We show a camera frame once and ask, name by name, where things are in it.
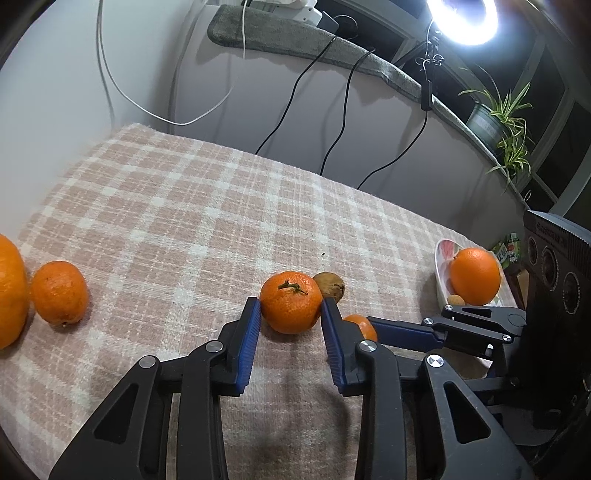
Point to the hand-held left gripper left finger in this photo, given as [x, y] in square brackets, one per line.
[249, 341]

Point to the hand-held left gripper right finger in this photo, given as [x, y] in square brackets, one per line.
[332, 341]

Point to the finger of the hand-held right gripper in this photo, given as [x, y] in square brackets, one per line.
[501, 386]
[401, 331]

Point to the tiny orange tangerine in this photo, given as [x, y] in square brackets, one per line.
[362, 325]

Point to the tangerine with green stem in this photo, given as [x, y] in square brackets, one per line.
[291, 304]

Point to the tiny brown kiwi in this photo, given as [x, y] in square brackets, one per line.
[457, 300]

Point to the white floral bowl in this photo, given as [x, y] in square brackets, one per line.
[444, 258]

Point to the large smooth orange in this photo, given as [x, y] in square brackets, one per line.
[475, 282]

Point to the green snack packet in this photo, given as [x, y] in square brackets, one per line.
[510, 249]

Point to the round brown kiwi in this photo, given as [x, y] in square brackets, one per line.
[330, 286]

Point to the grey plant pot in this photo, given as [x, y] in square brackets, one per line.
[482, 122]

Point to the spider plant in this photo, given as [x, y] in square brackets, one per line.
[505, 104]

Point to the pink checked tablecloth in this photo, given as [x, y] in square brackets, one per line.
[184, 207]

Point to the small orange tangerine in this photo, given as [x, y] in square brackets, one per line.
[59, 292]

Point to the black tripod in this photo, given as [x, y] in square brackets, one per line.
[431, 55]

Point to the large speckled orange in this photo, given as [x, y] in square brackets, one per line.
[11, 297]

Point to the black power adapter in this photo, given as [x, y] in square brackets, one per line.
[339, 23]

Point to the white cabinet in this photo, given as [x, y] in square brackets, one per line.
[46, 92]

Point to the white charger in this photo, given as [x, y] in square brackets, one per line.
[310, 16]

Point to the white power strip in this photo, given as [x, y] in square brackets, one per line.
[277, 3]

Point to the window frame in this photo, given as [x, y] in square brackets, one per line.
[570, 138]

